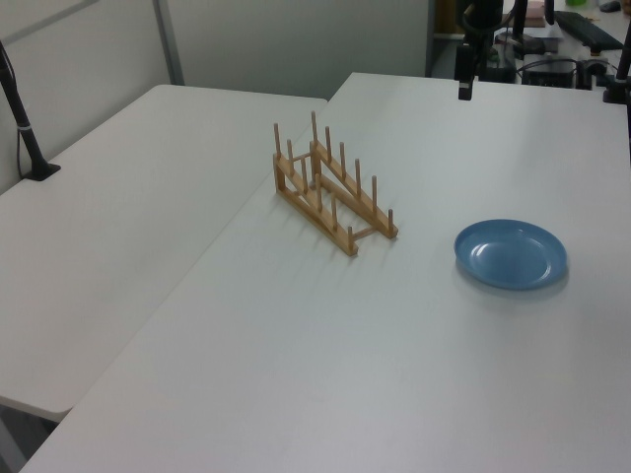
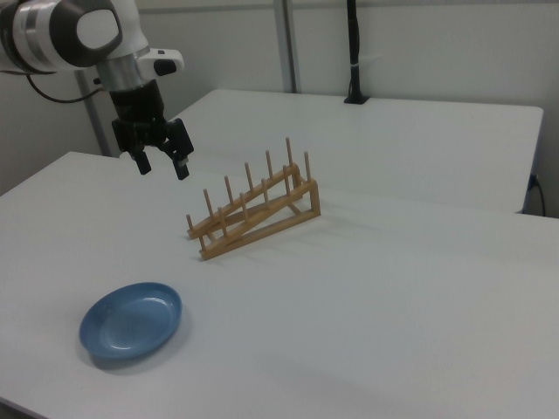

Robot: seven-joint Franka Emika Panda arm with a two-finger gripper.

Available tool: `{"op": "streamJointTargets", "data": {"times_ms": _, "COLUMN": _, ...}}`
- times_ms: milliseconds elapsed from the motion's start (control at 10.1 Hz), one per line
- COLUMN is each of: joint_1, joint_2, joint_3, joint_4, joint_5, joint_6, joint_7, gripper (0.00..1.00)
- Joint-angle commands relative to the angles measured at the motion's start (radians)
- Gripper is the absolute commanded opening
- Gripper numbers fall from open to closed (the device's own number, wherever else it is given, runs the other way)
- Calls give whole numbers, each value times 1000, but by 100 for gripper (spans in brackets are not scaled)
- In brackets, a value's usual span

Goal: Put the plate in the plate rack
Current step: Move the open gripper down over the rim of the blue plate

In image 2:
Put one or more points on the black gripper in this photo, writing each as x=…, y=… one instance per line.
x=137, y=111

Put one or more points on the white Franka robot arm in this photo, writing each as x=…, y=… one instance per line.
x=65, y=30

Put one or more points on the wooden plate rack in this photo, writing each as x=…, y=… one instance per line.
x=257, y=205

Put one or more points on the blue plate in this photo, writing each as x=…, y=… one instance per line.
x=130, y=321

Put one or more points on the grey metal frame post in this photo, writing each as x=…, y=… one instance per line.
x=94, y=113

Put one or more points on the grey metal wall post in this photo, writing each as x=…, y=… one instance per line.
x=287, y=43

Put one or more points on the black camera stand pole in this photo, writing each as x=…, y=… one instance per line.
x=354, y=48

